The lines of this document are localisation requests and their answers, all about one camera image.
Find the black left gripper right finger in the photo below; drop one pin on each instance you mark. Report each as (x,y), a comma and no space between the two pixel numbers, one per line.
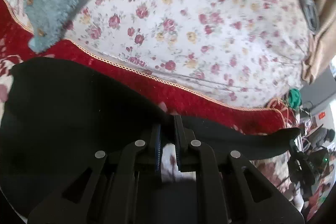
(230,189)

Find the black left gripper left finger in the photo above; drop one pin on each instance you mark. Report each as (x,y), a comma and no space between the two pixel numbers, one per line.
(106,191)

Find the black pants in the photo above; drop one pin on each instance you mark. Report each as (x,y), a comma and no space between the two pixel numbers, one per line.
(166,196)

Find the red white floral blanket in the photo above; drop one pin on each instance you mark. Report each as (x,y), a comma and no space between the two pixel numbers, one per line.
(162,92)

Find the white rose print quilt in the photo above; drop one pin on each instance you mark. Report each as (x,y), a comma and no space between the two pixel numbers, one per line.
(238,52)

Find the beige curtain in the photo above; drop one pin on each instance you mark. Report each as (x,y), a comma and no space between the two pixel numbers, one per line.
(320,17)

